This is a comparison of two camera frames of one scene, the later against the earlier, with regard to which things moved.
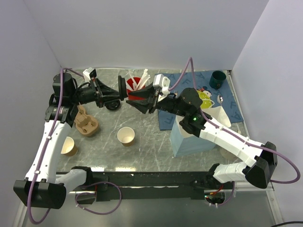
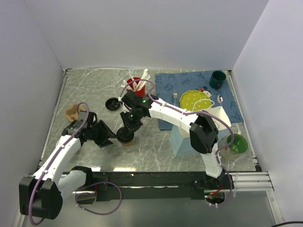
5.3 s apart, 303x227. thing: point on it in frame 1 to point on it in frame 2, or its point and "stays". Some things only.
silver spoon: [220, 99] stays
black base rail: [138, 186] stays
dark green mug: [217, 79] stays
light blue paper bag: [183, 141] stays
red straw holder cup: [134, 84] stays
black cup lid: [122, 87] to [124, 135]
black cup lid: [112, 105] stays
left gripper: [101, 90] to [102, 141]
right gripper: [144, 105] to [131, 127]
